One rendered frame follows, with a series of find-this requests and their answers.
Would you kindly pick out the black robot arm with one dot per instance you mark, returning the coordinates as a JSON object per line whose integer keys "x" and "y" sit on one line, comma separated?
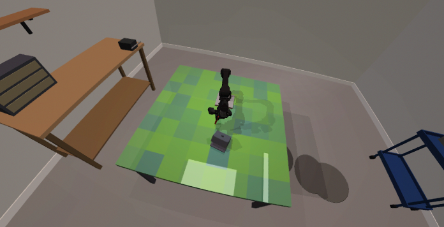
{"x": 224, "y": 93}

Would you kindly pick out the dark grey panel with round hole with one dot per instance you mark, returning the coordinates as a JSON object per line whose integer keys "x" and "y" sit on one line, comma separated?
{"x": 220, "y": 141}

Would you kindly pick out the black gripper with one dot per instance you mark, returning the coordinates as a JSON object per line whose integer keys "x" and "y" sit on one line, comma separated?
{"x": 212, "y": 111}

